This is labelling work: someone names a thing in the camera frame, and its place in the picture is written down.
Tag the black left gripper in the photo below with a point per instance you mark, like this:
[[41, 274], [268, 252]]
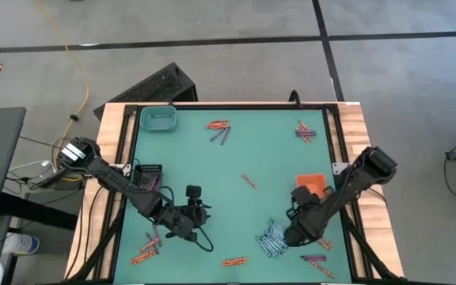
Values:
[[188, 221]]

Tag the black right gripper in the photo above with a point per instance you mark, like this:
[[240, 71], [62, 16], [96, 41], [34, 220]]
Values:
[[303, 227]]

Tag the orange mesh basket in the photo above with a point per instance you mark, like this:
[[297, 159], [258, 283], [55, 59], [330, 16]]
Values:
[[311, 182]]

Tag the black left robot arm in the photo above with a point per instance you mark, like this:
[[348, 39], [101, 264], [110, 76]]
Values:
[[117, 182]]

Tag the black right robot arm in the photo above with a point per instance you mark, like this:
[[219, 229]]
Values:
[[354, 186]]

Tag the black mesh basket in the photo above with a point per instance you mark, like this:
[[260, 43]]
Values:
[[149, 169]]

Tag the teal plastic bin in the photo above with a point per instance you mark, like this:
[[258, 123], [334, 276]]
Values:
[[158, 123]]

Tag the black computer tower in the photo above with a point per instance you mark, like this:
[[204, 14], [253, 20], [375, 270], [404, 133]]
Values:
[[153, 89]]

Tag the white bottle blue label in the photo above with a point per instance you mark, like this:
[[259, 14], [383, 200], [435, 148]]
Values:
[[22, 243]]

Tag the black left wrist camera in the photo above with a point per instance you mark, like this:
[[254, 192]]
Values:
[[194, 192]]

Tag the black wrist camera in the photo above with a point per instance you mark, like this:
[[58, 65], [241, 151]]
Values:
[[194, 192], [303, 196]]

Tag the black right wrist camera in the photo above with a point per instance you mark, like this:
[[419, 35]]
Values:
[[303, 196]]

